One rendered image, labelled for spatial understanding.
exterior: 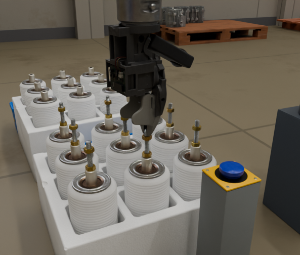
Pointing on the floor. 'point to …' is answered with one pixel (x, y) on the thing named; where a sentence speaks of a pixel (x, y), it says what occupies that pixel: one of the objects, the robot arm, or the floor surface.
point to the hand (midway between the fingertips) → (150, 127)
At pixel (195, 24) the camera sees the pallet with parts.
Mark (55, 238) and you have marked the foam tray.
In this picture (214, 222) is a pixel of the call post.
